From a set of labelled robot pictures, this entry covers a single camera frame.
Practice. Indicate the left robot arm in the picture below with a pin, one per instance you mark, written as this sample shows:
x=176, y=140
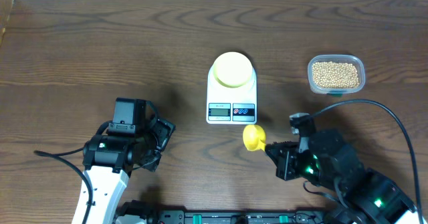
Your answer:
x=114, y=152

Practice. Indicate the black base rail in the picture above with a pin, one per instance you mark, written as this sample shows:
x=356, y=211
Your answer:
x=145, y=213

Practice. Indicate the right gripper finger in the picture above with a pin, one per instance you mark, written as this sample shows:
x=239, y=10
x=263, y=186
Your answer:
x=283, y=161
x=278, y=147

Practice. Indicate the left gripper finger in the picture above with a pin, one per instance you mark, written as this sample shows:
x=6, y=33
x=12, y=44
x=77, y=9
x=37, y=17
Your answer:
x=151, y=159
x=163, y=131

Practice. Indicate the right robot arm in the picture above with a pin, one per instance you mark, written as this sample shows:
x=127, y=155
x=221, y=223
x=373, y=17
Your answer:
x=362, y=195

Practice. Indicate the white digital kitchen scale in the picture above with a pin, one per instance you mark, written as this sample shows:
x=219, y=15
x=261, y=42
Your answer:
x=231, y=105

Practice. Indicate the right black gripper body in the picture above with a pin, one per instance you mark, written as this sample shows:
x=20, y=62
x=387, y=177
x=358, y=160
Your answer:
x=307, y=166

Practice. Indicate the clear plastic container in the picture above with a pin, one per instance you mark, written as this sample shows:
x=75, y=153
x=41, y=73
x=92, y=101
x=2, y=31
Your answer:
x=342, y=59

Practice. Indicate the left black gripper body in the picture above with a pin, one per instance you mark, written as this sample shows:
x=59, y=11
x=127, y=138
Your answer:
x=147, y=136

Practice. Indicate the soybeans in container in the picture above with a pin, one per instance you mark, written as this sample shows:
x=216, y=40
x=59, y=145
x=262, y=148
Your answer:
x=335, y=75

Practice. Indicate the yellow plastic measuring scoop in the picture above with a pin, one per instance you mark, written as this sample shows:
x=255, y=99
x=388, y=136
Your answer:
x=254, y=138

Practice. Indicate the pale yellow bowl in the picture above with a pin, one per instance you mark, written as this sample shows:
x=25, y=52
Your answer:
x=232, y=69

